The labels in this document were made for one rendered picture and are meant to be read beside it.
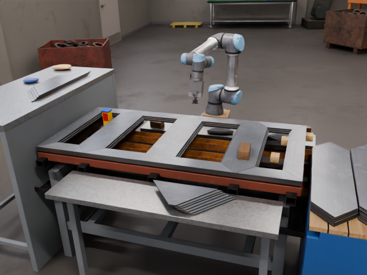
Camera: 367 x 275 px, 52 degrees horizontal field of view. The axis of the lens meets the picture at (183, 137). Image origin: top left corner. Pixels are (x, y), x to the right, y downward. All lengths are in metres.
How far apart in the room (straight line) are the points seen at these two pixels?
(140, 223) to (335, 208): 1.70
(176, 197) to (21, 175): 1.02
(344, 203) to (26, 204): 1.80
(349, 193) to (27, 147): 1.80
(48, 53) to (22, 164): 4.38
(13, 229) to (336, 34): 7.99
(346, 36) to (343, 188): 7.56
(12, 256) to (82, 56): 4.19
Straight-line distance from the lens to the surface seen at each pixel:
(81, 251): 2.42
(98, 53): 6.50
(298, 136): 2.45
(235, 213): 1.83
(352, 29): 9.23
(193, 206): 1.84
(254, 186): 1.99
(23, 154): 2.45
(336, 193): 1.88
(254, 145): 2.27
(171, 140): 2.33
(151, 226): 3.01
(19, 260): 2.97
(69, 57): 6.62
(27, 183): 2.52
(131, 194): 2.00
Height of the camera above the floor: 1.81
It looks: 24 degrees down
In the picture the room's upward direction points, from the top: 2 degrees counter-clockwise
